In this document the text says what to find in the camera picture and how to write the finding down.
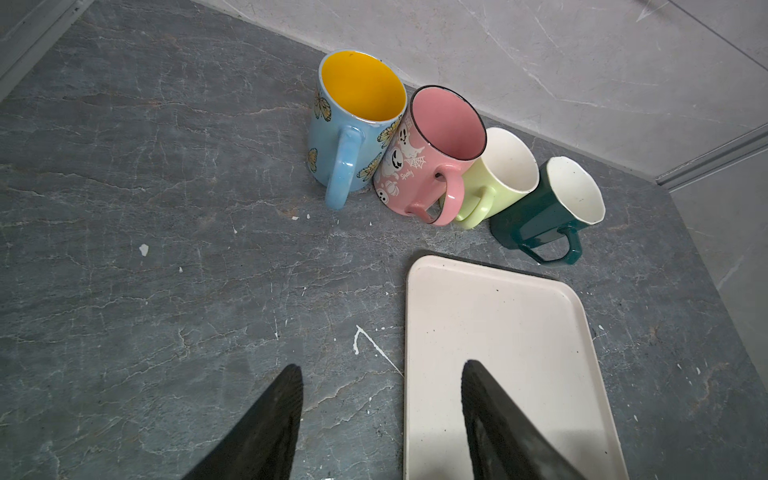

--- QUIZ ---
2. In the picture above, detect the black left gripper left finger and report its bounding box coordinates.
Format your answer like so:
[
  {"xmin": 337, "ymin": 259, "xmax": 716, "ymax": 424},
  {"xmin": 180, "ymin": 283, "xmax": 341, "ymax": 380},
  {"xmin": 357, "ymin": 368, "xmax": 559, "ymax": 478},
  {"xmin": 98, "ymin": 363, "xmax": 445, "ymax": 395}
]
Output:
[{"xmin": 185, "ymin": 364, "xmax": 303, "ymax": 479}]

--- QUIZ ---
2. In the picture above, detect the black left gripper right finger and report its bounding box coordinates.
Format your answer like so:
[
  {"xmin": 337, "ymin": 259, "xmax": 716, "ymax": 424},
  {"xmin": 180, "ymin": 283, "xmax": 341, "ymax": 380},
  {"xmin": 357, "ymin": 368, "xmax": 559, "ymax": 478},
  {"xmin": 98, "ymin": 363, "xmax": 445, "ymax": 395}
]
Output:
[{"xmin": 461, "ymin": 360, "xmax": 583, "ymax": 479}]

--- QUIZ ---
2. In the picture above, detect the dark green mug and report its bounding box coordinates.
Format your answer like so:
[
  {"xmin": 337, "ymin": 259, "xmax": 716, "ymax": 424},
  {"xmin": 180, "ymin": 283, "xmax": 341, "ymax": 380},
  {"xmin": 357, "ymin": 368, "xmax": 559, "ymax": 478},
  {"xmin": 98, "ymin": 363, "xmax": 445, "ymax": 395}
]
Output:
[{"xmin": 489, "ymin": 156, "xmax": 606, "ymax": 265}]

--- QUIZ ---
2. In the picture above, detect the light green mug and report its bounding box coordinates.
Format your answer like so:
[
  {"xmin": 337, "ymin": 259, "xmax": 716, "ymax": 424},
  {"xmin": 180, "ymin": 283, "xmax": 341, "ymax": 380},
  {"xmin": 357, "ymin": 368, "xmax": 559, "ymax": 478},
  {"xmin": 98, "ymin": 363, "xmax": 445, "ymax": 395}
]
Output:
[{"xmin": 453, "ymin": 127, "xmax": 540, "ymax": 230}]

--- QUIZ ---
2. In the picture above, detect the pink ghost print mug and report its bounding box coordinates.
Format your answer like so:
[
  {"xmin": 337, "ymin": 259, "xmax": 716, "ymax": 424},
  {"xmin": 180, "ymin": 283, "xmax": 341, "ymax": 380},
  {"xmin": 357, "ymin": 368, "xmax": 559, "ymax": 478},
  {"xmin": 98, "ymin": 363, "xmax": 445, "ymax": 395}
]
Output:
[{"xmin": 373, "ymin": 85, "xmax": 487, "ymax": 226}]

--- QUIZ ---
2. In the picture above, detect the blue mug yellow inside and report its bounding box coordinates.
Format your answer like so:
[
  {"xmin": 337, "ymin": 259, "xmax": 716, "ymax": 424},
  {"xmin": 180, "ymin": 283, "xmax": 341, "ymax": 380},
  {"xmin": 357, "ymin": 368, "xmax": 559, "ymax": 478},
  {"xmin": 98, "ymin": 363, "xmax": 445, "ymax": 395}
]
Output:
[{"xmin": 306, "ymin": 50, "xmax": 407, "ymax": 210}]

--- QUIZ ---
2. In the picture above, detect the beige plastic tray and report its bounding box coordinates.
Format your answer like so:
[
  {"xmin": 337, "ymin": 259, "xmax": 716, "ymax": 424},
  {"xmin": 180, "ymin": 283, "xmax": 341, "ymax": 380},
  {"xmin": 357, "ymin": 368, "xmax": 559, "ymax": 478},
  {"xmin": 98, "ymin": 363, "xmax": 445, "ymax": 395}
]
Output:
[{"xmin": 403, "ymin": 255, "xmax": 627, "ymax": 479}]

